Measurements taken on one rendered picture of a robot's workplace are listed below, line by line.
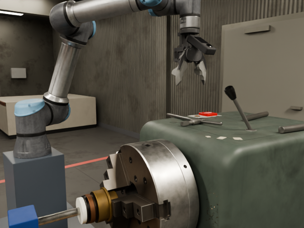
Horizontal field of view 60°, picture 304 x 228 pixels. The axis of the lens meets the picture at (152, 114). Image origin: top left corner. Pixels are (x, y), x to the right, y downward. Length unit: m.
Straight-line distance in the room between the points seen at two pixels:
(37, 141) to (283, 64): 3.17
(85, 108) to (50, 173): 6.00
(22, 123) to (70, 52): 0.36
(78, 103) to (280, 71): 4.95
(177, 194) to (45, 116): 0.72
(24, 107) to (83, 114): 6.00
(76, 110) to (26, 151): 5.90
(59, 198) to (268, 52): 3.23
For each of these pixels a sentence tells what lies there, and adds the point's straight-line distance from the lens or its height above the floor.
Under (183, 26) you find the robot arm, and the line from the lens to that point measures 1.01.
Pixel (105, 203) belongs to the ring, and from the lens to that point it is 0.75.
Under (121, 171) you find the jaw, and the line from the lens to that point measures 0.81.
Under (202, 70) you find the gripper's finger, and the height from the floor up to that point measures 1.45.
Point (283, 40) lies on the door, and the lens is 3.79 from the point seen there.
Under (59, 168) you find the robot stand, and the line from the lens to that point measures 1.22.
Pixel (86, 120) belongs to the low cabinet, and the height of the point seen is 0.24.
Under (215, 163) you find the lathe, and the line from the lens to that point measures 0.72.
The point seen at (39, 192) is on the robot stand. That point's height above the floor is 0.96.
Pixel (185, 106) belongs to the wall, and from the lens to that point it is 4.80.
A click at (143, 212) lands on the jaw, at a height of 1.11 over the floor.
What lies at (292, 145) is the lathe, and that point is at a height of 1.23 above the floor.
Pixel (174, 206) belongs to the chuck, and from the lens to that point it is 0.71.
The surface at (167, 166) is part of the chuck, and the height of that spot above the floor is 1.20.
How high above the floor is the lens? 1.44
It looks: 9 degrees down
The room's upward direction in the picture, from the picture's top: straight up
